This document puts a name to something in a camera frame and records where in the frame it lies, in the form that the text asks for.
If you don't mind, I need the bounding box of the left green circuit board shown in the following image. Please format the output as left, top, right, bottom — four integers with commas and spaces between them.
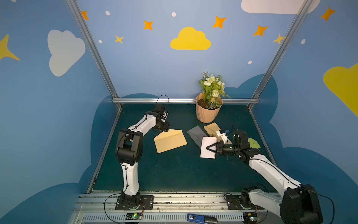
125, 213, 143, 221

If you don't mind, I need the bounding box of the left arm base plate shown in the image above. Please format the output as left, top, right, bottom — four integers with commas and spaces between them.
115, 195, 154, 211

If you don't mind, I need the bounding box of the small yellow envelope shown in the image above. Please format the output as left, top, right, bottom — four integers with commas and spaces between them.
204, 122, 221, 137

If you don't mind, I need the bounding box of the blue handheld device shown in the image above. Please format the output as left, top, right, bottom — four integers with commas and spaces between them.
186, 213, 218, 224

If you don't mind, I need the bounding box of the large yellow envelope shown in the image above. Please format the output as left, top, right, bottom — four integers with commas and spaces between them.
154, 129, 187, 154

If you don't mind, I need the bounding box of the right green circuit board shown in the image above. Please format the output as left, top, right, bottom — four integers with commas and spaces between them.
242, 213, 260, 224

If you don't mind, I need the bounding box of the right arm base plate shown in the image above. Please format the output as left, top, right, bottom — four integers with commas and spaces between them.
223, 193, 263, 210

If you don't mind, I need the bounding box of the green toy shovel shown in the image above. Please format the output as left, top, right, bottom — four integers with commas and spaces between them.
248, 138, 261, 149

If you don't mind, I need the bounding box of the peach flower pot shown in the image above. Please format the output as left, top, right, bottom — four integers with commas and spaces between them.
196, 93, 223, 123

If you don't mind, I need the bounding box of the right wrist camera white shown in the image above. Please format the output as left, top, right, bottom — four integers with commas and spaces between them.
216, 129, 231, 144

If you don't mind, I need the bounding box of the green circuit board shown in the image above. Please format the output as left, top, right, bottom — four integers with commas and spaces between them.
125, 213, 143, 221
242, 213, 260, 224

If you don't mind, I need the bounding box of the grey envelope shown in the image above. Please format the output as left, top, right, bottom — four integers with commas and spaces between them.
187, 126, 208, 148

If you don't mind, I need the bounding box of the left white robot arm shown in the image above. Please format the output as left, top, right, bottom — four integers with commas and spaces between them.
115, 105, 170, 208

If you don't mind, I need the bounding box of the red letter paper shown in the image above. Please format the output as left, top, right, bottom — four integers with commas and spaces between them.
200, 137, 217, 159

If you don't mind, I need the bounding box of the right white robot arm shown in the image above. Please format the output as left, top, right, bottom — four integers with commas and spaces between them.
201, 130, 324, 224

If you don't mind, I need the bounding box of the white flower plant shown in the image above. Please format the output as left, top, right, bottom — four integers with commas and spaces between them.
199, 72, 231, 110

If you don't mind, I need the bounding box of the aluminium front rail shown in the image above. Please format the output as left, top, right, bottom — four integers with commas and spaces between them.
69, 191, 283, 224

